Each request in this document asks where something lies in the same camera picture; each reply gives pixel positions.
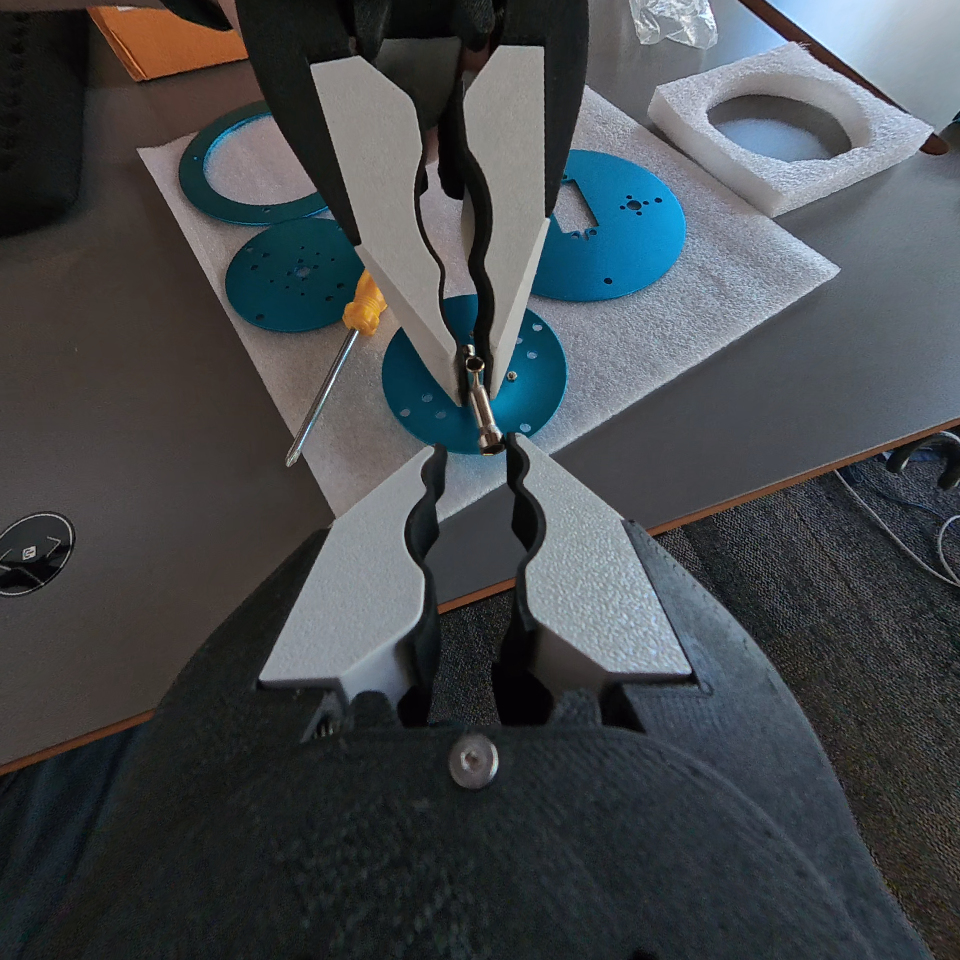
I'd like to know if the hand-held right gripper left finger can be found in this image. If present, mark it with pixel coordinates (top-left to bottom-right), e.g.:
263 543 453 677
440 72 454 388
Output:
257 444 450 727

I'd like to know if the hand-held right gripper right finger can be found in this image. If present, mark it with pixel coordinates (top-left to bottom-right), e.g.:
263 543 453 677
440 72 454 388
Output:
501 431 695 727

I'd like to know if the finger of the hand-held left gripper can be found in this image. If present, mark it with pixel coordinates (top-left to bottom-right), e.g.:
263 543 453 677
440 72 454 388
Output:
309 57 462 410
438 45 552 400

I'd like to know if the blue disc with brass standoffs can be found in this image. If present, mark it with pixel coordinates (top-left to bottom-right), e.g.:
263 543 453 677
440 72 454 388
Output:
381 294 567 457

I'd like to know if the silver socket wrench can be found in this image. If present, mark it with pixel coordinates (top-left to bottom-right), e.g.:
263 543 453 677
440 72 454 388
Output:
461 345 505 456

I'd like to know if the round desk control button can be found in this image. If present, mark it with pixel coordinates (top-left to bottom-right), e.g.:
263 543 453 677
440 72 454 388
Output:
0 512 76 597

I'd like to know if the grey desk with wooden edge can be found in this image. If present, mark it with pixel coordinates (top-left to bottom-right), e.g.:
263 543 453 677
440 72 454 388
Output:
738 0 960 155

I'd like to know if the orange cardboard box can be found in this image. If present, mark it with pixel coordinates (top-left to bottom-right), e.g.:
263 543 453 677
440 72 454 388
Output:
88 3 250 82

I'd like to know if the blue disc with many holes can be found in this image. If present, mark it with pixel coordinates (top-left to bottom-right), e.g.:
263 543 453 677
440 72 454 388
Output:
225 217 369 331

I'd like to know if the large blue disc with cutout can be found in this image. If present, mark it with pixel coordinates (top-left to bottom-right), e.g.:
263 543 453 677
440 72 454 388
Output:
528 148 687 303

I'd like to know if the white foam sheet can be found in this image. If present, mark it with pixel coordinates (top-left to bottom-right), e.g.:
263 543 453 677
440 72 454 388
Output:
137 82 841 519

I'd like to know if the crumpled clear plastic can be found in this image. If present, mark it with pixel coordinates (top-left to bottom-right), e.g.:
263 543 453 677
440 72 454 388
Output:
628 0 720 50

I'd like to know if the black fabric case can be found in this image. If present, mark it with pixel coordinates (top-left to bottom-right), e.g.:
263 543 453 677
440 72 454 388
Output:
0 7 91 240

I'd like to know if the black office chair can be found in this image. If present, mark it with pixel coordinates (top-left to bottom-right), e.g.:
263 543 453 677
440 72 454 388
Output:
885 431 960 489

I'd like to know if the white foam block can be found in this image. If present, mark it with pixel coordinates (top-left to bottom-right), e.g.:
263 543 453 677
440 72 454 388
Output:
648 41 935 219

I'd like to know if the person's dark clothing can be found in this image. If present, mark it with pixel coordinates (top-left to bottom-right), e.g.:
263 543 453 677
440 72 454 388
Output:
0 723 151 960

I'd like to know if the yellow handled screwdriver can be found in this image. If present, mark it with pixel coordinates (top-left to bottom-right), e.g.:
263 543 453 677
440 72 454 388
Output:
285 270 387 468

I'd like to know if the blue metal ring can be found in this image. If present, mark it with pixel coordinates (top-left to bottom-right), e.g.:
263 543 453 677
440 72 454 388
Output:
178 99 335 225

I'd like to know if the white floor cable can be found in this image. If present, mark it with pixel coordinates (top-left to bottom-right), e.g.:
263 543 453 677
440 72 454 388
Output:
832 465 960 590

